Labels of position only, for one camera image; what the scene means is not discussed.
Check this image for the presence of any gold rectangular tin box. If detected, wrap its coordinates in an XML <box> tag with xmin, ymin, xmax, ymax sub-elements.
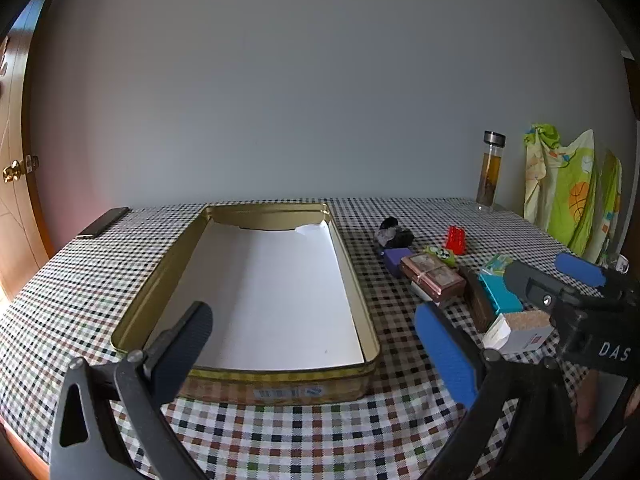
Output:
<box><xmin>111</xmin><ymin>203</ymin><xmax>381</xmax><ymax>403</ymax></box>

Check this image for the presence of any person's right forearm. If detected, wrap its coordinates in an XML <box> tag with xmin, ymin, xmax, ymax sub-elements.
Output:
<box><xmin>570</xmin><ymin>367</ymin><xmax>638</xmax><ymax>461</ymax></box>

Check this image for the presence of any white paper liner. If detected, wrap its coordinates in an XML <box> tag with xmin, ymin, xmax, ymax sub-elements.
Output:
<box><xmin>192</xmin><ymin>220</ymin><xmax>366</xmax><ymax>372</ymax></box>

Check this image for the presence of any black grey speckled object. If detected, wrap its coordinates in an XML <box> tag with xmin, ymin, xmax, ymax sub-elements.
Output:
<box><xmin>376</xmin><ymin>217</ymin><xmax>415</xmax><ymax>250</ymax></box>

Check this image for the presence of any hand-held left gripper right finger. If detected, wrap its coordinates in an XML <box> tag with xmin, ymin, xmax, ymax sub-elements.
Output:
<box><xmin>414</xmin><ymin>302</ymin><xmax>601</xmax><ymax>480</ymax></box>

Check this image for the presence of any teal box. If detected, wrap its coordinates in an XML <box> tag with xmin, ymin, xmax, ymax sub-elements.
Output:
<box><xmin>477</xmin><ymin>272</ymin><xmax>523</xmax><ymax>316</ymax></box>

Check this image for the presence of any green white floss box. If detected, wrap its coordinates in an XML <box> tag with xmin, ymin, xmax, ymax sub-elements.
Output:
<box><xmin>480</xmin><ymin>254</ymin><xmax>515</xmax><ymax>276</ymax></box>

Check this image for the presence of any glass tea bottle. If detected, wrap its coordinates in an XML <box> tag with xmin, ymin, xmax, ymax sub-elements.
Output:
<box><xmin>475</xmin><ymin>131</ymin><xmax>507</xmax><ymax>212</ymax></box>

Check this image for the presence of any checkered tablecloth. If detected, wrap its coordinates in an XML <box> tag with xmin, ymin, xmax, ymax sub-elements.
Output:
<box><xmin>0</xmin><ymin>196</ymin><xmax>640</xmax><ymax>480</ymax></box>

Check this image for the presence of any dark smartphone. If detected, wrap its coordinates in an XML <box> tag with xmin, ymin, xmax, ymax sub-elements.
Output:
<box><xmin>76</xmin><ymin>207</ymin><xmax>131</xmax><ymax>239</ymax></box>

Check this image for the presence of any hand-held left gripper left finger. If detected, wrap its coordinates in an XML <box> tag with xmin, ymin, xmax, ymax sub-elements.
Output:
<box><xmin>48</xmin><ymin>301</ymin><xmax>214</xmax><ymax>480</ymax></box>

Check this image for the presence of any green toy block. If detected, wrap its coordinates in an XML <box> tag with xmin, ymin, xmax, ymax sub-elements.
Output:
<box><xmin>424</xmin><ymin>245</ymin><xmax>458</xmax><ymax>268</ymax></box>

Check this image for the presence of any red toy brick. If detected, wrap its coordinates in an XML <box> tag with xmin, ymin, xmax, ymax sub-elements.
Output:
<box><xmin>444</xmin><ymin>226</ymin><xmax>468</xmax><ymax>256</ymax></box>

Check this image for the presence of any pink brown card box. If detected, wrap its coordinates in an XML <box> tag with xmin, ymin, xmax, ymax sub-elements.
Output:
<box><xmin>400</xmin><ymin>252</ymin><xmax>467</xmax><ymax>303</ymax></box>

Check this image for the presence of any purple block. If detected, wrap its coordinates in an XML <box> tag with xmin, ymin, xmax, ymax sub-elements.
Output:
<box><xmin>384</xmin><ymin>247</ymin><xmax>416</xmax><ymax>278</ymax></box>

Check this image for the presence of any brown wooden door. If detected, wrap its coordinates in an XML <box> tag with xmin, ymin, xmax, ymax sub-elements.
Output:
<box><xmin>0</xmin><ymin>0</ymin><xmax>58</xmax><ymax>311</ymax></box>

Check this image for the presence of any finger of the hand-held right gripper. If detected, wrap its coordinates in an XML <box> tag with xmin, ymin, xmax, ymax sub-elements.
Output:
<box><xmin>504</xmin><ymin>260</ymin><xmax>592</xmax><ymax>312</ymax></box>
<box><xmin>555</xmin><ymin>252</ymin><xmax>640</xmax><ymax>306</ymax></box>

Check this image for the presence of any green yellow printed cloth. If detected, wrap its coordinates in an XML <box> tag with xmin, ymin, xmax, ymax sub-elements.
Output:
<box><xmin>522</xmin><ymin>122</ymin><xmax>623</xmax><ymax>263</ymax></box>

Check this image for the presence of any brass door handle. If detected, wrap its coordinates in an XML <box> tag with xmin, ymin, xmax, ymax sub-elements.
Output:
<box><xmin>2</xmin><ymin>155</ymin><xmax>40</xmax><ymax>183</ymax></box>

